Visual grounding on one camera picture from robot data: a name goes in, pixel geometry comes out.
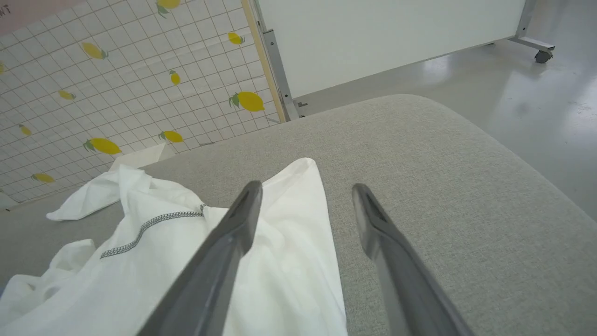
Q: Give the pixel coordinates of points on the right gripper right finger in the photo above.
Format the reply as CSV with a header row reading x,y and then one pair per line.
x,y
401,280

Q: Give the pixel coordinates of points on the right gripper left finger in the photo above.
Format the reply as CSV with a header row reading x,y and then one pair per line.
x,y
210,275

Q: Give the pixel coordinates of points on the white garment with grey trim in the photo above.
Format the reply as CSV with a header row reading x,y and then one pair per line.
x,y
289,261

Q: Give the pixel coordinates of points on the white rolling partition board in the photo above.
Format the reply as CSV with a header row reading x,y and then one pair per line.
x,y
373,42

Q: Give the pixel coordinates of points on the black caster wheel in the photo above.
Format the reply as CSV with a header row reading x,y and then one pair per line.
x,y
543,57

